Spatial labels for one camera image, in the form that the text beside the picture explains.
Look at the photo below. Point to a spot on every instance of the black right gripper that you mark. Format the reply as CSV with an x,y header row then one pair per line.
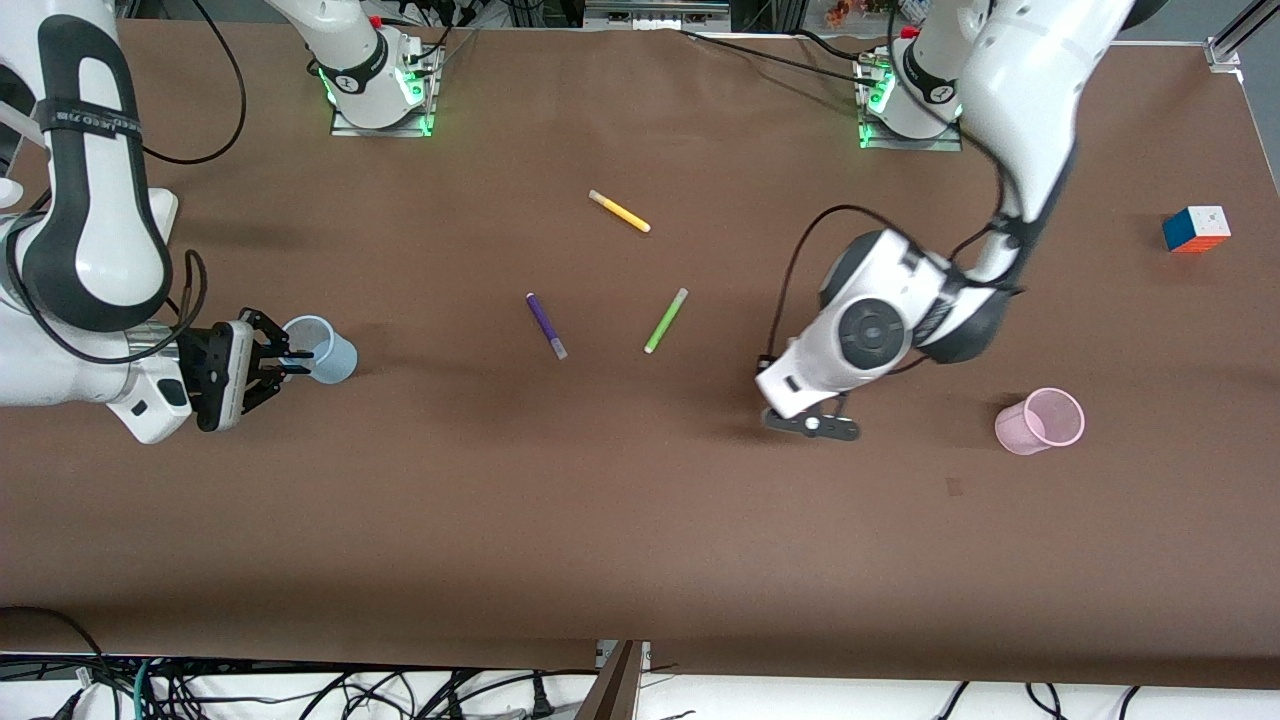
x,y
262,362

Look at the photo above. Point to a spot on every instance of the blue marker pen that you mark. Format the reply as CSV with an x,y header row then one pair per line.
x,y
293,361

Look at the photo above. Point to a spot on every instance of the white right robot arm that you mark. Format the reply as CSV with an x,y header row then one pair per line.
x,y
90,230

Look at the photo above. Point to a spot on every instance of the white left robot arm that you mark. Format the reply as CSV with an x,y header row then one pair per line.
x,y
1020,100

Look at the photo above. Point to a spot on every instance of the translucent blue plastic cup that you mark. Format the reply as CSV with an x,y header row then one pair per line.
x,y
335,355

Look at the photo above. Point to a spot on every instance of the white rectangular box device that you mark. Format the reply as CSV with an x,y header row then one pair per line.
x,y
167,215

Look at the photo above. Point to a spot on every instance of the purple marker pen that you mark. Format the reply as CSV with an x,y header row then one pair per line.
x,y
546,325

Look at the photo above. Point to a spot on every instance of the yellow marker pen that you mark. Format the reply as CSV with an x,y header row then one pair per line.
x,y
622,212

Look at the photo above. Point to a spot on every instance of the green marker pen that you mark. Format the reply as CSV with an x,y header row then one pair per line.
x,y
665,321

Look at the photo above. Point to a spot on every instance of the black power plug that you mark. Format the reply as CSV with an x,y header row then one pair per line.
x,y
541,700

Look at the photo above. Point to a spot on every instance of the translucent pink plastic cup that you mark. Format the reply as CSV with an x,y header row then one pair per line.
x,y
1035,425

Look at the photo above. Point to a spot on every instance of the colourful puzzle cube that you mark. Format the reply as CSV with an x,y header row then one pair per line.
x,y
1197,230

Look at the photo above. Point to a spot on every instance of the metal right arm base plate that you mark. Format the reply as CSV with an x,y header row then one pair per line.
x,y
420,122

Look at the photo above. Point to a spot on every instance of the metal table bracket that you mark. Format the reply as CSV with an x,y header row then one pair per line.
x,y
615,685

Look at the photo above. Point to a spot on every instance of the aluminium frame rail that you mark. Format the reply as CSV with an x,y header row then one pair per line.
x,y
655,14

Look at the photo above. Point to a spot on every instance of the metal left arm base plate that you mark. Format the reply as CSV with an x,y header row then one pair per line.
x,y
880,142

